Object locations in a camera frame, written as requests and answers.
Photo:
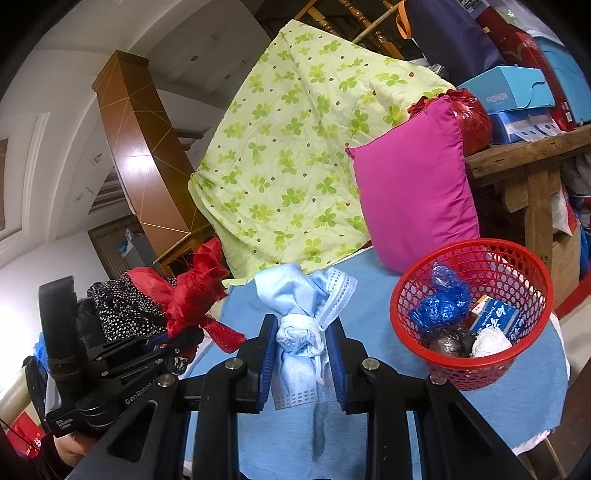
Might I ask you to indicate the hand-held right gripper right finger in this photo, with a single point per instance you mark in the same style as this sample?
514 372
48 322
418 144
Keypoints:
335 369

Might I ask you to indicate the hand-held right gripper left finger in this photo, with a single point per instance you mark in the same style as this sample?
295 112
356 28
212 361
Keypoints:
268 355

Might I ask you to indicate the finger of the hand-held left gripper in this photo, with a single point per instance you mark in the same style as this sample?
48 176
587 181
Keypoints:
147 369
138 348

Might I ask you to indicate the blue face mask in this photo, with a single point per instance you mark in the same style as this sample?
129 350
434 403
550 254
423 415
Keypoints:
300 332

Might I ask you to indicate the red knotted plastic bag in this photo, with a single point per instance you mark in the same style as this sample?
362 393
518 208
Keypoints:
189 290

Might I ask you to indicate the black plastic bag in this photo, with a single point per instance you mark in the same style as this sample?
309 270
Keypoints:
450 339

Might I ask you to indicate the blue plastic bag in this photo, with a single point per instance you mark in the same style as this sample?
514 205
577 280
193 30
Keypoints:
438 304

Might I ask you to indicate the red mesh basket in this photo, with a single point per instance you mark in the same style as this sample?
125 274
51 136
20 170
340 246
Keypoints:
480 374

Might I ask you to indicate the white tissue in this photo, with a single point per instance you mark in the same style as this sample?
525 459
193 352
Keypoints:
490 345

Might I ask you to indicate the blue and white small box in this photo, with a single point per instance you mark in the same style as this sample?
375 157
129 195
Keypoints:
501 323

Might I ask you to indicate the person's left hand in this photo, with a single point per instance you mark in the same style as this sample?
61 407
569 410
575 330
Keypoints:
74 450

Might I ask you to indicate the black white dotted garment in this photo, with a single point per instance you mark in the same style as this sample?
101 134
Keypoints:
124 309

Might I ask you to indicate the black jacket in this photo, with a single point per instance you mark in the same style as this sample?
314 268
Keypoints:
90 321

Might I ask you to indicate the red printed bag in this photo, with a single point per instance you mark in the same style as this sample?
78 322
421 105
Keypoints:
27 436

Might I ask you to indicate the brown door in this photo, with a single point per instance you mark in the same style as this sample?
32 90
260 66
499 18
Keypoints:
117 249

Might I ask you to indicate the pink pillow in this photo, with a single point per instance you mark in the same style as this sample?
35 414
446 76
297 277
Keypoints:
415 198

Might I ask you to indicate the blue towel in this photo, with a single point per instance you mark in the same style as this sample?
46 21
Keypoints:
521 406

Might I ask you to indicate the wooden column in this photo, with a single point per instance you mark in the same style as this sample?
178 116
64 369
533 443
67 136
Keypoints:
147 147

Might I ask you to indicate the green floral quilt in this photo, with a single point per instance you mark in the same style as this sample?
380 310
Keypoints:
295 152

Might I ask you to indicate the shiny red bag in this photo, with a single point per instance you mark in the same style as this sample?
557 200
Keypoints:
471 122

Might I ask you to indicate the wooden bench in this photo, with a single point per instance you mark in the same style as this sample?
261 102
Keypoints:
531 166

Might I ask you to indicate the white and blue printed box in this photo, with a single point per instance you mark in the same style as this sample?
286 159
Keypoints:
531 127

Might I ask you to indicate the light blue shoebox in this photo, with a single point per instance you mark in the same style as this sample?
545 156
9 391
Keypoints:
508 90

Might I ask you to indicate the wooden stair railing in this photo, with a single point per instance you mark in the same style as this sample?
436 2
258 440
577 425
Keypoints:
364 23

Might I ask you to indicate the red patterned box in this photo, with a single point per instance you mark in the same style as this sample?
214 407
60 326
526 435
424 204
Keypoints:
531 64

